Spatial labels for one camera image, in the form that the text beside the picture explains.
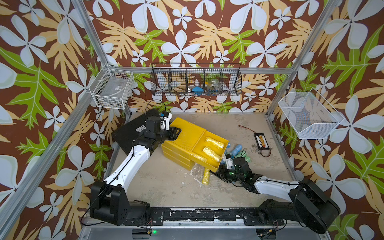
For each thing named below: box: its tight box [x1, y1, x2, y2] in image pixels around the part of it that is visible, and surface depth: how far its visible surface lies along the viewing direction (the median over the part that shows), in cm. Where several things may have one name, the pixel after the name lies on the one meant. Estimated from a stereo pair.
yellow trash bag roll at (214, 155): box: [202, 146, 222, 162], surface depth 80 cm
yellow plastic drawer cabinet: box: [161, 117, 220, 173], surface depth 81 cm
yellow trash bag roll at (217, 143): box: [205, 136, 225, 149], surface depth 84 cm
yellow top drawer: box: [190, 130, 230, 173], surface depth 81 cm
